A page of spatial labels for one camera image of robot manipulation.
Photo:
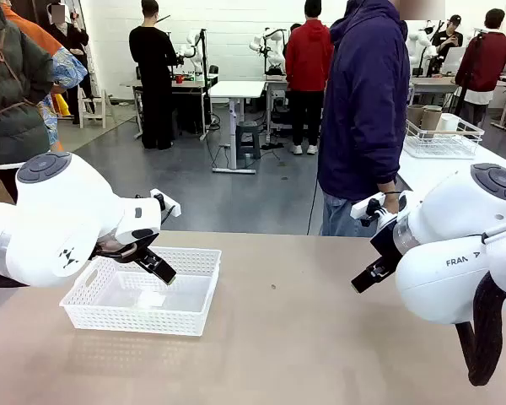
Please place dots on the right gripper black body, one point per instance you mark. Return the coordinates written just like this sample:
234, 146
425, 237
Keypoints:
388, 246

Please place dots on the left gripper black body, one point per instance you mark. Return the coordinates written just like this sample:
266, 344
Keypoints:
128, 252

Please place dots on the white perforated plastic basket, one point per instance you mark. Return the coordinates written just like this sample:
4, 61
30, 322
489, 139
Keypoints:
130, 320

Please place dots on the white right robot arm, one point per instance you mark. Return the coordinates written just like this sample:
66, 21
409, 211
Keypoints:
447, 236

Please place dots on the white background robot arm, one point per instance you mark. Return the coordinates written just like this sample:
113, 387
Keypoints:
193, 46
274, 55
419, 46

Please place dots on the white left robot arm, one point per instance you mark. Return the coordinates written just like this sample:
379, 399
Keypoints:
67, 202

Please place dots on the person's right hand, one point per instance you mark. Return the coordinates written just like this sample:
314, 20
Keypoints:
390, 202

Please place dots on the white side table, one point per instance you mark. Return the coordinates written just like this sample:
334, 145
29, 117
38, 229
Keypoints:
426, 169

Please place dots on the white cup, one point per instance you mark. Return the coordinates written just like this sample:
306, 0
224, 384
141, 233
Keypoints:
449, 123

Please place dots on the person in purple jacket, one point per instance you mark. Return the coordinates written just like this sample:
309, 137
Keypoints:
362, 105

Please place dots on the white step ladder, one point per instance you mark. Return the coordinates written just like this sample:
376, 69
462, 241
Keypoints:
93, 109

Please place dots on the grey plastic stool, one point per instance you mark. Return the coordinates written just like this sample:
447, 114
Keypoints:
248, 135

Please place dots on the grey workbench table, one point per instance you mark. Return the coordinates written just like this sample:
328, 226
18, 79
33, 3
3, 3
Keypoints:
190, 84

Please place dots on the black pole stand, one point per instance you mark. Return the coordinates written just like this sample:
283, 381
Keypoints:
202, 84

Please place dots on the man in black clothes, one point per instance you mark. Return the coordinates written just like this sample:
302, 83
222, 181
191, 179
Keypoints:
152, 63

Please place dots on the person in orange blue clothes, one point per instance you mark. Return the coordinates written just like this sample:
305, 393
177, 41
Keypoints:
67, 67

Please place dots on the white standing desk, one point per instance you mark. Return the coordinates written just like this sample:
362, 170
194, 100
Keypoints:
238, 88

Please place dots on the person in green coat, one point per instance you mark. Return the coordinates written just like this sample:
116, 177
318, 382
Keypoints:
12, 84

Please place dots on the man in red hoodie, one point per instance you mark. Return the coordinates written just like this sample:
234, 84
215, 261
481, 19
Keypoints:
308, 55

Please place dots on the person in maroon jacket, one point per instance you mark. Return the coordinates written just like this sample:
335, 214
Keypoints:
487, 59

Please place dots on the person in black cap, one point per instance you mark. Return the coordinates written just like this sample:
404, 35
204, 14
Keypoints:
449, 40

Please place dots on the person in black taking photo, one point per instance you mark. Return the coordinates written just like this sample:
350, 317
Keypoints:
69, 38

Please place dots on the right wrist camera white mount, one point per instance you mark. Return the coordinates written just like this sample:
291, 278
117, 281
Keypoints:
360, 208

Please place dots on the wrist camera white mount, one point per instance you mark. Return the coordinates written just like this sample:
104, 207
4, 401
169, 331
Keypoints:
170, 208
360, 208

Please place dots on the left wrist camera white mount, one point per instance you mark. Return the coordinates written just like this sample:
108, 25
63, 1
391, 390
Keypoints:
170, 208

